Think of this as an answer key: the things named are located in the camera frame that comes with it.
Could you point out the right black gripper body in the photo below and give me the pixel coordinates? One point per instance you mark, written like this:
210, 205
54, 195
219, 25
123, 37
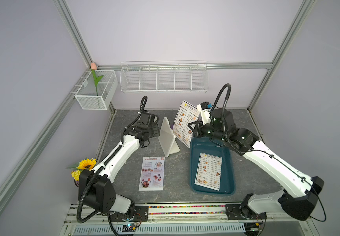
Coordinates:
203, 131

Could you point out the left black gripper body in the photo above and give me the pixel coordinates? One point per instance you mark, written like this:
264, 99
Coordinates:
154, 131

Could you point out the teal plastic tray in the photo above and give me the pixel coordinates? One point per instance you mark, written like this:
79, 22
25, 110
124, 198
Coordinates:
204, 145

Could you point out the white menu holder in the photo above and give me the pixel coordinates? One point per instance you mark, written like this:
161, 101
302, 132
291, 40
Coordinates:
167, 139

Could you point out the yellow header menu sheet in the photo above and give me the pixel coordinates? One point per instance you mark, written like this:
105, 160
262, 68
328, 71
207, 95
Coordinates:
186, 114
209, 170

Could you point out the red special menu sheet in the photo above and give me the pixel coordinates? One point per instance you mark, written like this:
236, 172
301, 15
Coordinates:
152, 173

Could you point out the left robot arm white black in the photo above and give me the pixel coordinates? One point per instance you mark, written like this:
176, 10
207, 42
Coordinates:
96, 190

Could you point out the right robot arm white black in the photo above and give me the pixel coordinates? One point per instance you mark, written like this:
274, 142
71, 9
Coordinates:
299, 195

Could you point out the yellow sunflower bouquet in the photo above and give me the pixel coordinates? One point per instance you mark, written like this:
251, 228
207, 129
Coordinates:
76, 169

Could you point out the pink artificial tulip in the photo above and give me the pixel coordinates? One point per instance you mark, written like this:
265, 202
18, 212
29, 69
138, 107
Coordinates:
96, 78

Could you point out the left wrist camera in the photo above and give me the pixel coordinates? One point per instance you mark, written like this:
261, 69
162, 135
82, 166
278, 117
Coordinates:
148, 119

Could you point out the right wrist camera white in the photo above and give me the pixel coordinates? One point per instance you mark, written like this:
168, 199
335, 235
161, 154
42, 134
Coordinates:
204, 109

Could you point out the white wire wall rack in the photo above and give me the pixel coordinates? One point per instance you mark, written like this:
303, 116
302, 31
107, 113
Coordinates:
164, 76

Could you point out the white mesh wall basket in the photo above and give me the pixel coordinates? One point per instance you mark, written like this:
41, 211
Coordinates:
86, 93

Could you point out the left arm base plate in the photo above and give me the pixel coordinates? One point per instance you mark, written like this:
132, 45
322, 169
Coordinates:
137, 214

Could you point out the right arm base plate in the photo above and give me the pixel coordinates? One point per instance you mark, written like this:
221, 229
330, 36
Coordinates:
238, 212

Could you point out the aluminium front rail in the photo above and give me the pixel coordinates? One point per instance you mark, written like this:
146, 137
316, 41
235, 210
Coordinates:
188, 219

